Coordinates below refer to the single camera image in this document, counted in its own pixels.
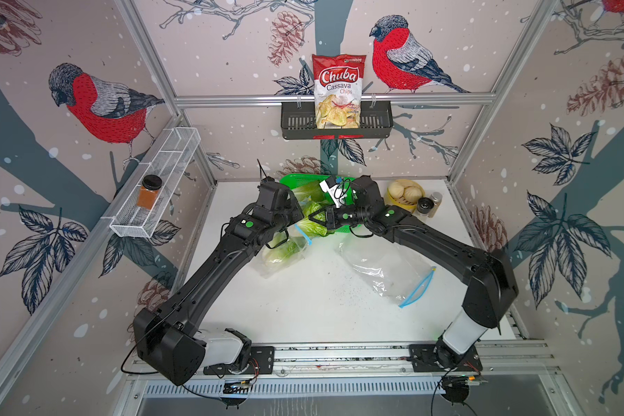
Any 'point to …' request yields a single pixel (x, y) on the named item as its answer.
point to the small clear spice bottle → (437, 198)
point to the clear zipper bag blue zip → (267, 270)
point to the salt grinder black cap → (425, 204)
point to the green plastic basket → (337, 187)
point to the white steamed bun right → (412, 194)
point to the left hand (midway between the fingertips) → (306, 202)
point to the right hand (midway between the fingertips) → (309, 217)
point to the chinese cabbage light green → (309, 224)
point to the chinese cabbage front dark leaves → (282, 247)
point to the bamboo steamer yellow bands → (401, 202)
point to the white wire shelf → (167, 158)
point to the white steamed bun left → (396, 189)
